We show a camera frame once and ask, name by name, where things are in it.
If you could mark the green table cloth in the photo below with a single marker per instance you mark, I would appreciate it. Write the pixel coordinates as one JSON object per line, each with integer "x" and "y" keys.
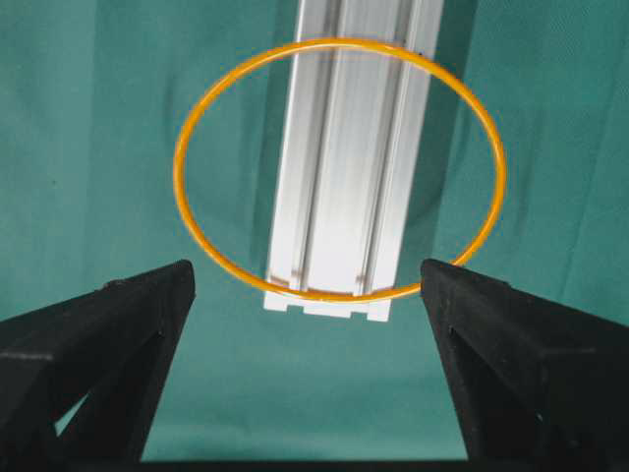
{"x": 93, "y": 95}

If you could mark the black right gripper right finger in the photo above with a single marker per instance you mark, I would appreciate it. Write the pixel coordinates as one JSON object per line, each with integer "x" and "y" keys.
{"x": 533, "y": 382}

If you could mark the silver aluminium extrusion rail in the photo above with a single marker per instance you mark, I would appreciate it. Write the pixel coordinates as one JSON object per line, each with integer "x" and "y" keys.
{"x": 357, "y": 134}

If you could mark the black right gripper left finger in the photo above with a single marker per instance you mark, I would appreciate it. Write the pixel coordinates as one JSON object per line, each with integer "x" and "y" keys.
{"x": 81, "y": 379}

